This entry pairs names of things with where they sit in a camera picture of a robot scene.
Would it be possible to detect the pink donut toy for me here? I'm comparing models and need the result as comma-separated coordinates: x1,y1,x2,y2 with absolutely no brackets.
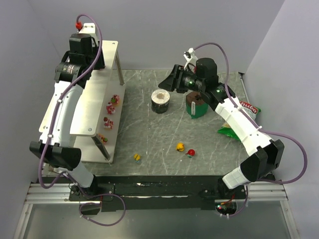
110,95,121,106

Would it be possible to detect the strawberry cake toy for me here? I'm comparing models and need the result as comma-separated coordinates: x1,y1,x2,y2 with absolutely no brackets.
103,117,114,130

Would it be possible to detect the yellow duck toy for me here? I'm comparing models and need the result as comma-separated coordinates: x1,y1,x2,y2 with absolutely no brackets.
176,142,185,152

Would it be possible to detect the yellow pink lion toy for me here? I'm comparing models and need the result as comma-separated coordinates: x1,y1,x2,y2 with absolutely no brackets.
98,133,108,144

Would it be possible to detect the yellow bee toy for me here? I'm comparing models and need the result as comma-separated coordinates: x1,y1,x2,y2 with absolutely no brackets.
134,153,141,162

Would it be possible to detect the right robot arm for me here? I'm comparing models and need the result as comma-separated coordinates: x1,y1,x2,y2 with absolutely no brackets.
159,58,284,194

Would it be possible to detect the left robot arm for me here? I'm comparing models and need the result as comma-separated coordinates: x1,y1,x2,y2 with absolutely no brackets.
29,33,102,189

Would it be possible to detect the white two-tier shelf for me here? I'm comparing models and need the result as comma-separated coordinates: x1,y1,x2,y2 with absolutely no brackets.
39,40,125,163

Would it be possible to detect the black and white tape roll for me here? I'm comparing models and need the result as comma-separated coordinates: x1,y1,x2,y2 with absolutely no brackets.
151,89,170,114

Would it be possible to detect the brown and green cup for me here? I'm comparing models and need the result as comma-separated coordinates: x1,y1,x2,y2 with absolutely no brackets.
185,91,208,119

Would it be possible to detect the green chips bag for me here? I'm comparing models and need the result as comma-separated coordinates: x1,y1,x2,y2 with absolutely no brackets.
215,98,261,142

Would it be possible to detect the brown snack bar wrapper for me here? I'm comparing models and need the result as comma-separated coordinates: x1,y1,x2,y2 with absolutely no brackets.
48,166,61,174

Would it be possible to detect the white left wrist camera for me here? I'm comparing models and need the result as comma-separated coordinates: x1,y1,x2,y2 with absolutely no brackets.
79,23,96,36

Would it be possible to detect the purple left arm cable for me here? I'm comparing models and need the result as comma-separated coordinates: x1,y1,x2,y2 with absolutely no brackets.
37,14,103,189

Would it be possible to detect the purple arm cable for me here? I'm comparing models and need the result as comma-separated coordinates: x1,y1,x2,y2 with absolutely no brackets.
193,42,308,218
37,14,103,189

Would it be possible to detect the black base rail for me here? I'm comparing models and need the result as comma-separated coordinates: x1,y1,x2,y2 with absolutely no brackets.
69,175,246,212

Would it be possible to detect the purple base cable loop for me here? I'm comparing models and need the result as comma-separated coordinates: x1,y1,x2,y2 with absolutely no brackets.
79,194,127,227

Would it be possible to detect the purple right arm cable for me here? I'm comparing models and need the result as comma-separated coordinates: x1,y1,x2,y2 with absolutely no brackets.
193,42,308,218

